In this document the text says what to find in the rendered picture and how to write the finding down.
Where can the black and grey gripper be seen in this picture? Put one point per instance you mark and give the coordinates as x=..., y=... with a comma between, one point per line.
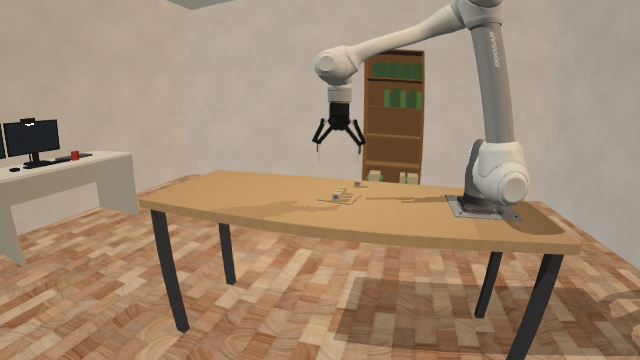
x=338, y=123

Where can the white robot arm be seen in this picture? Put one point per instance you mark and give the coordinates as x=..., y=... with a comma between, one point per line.
x=502, y=175

